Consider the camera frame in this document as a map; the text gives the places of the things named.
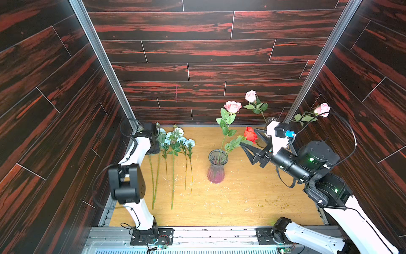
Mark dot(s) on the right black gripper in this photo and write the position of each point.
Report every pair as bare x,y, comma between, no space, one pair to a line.
265,154

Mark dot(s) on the clear glass vase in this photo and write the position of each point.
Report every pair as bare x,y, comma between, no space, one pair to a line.
269,120

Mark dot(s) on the purple glass vase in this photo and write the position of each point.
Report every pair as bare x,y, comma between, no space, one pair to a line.
216,172

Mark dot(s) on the blue white flower spray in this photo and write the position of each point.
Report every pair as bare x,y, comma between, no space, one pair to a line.
172,140

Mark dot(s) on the white rose spray stem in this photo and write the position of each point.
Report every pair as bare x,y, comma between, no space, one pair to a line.
165,143

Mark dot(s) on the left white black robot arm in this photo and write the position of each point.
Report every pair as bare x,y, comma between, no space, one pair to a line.
128,186

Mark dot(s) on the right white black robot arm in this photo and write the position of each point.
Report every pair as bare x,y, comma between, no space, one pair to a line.
312,168

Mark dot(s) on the pink rose stem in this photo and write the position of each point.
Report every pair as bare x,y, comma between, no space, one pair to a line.
322,110
255,104

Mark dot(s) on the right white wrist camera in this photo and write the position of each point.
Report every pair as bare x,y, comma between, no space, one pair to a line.
281,134

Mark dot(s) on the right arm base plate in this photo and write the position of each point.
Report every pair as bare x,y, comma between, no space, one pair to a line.
270,236

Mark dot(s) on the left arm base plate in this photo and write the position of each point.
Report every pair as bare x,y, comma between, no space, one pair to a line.
157,236

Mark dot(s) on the aluminium front rail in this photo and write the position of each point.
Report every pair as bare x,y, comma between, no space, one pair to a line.
218,240

